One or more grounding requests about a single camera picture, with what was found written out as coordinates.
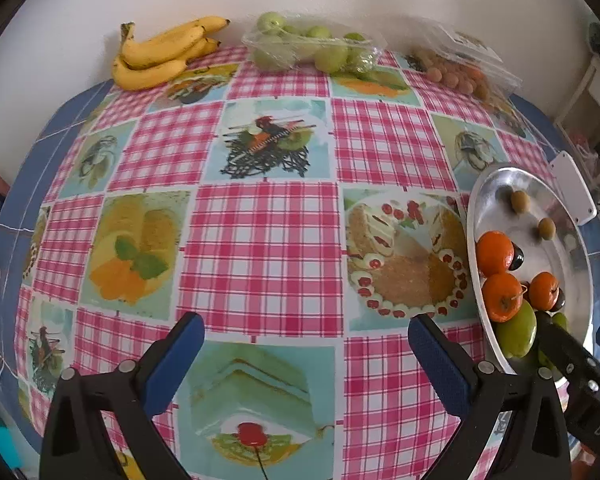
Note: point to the small brown kiwi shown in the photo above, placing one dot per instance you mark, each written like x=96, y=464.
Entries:
x=547, y=228

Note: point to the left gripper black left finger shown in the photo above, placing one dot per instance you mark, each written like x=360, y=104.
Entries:
x=76, y=443

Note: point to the large orange tangerine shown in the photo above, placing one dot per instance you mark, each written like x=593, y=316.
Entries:
x=494, y=252

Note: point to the white shelf unit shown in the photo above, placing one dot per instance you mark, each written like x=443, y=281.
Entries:
x=579, y=118

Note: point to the plastic bag of green fruits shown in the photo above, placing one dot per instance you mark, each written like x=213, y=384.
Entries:
x=284, y=41

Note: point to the silver metal bowl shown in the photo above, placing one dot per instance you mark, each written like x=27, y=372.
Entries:
x=565, y=255

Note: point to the green mango in bowl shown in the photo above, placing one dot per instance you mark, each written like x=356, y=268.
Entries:
x=516, y=336

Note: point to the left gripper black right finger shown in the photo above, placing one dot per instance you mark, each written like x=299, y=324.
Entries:
x=535, y=443

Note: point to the yellow banana bunch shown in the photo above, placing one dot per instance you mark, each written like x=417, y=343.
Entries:
x=142, y=65

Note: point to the small orange tangerine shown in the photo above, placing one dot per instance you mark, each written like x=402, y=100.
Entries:
x=543, y=291

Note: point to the white power adapter box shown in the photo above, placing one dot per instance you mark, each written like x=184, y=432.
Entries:
x=575, y=193

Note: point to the pink checkered picture tablecloth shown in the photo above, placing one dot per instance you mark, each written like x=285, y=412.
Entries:
x=306, y=217

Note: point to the green mango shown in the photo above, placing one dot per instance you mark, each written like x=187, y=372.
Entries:
x=516, y=336
x=549, y=341

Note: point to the dark plum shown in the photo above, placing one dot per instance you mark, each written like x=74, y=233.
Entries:
x=518, y=258
x=560, y=301

